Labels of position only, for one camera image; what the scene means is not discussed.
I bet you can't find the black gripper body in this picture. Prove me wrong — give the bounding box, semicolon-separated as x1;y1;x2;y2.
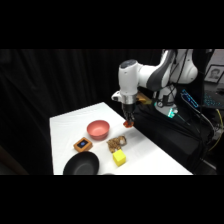
121;103;137;116

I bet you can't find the red ball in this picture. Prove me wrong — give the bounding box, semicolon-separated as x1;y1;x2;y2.
122;120;135;129

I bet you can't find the pink bowl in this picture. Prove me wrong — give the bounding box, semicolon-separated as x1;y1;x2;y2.
86;119;111;141

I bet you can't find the black bowl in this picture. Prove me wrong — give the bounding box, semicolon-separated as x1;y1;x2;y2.
62;151;101;176

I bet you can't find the black robot stand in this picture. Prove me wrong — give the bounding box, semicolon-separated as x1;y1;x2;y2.
123;98;218;176

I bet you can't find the green base light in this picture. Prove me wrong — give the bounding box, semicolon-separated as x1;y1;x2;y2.
167;107;177;120

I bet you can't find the yellow cube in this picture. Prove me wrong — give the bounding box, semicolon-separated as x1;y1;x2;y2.
112;149;128;168

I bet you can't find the orange box with blue screen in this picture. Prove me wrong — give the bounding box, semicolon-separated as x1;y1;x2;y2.
73;136;94;153

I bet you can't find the blue lit device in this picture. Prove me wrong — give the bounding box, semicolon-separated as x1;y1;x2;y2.
180;89;202;110

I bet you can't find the black curtain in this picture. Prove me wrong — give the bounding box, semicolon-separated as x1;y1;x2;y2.
0;49;165;176

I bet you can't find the blue backlit keyboard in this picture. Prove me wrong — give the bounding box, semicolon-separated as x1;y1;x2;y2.
202;92;224;110

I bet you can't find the framed portrait picture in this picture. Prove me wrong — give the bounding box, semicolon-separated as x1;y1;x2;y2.
203;64;224;85

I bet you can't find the tan wrist mount bracket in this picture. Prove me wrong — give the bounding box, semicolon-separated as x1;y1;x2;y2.
135;93;148;105

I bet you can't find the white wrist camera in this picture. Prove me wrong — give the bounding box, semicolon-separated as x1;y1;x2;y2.
110;90;122;102

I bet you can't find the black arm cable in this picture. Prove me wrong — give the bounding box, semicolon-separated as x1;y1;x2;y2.
146;49;191;108

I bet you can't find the yellow cable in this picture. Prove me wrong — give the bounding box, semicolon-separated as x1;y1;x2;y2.
207;108;224;152

